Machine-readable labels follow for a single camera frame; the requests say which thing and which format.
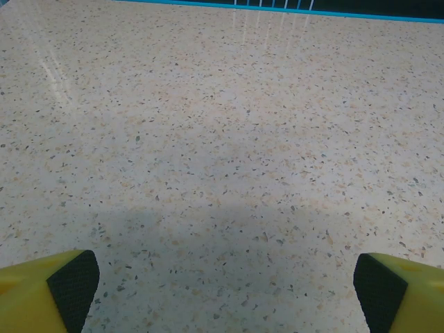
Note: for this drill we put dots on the blue table border strip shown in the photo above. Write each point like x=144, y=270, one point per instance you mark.
x=347, y=14

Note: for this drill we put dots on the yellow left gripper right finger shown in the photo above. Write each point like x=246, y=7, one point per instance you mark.
x=416, y=298

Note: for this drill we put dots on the blue gear print panel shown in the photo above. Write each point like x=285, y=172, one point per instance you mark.
x=381, y=5

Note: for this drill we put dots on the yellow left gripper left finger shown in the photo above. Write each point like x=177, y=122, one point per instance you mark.
x=24, y=298

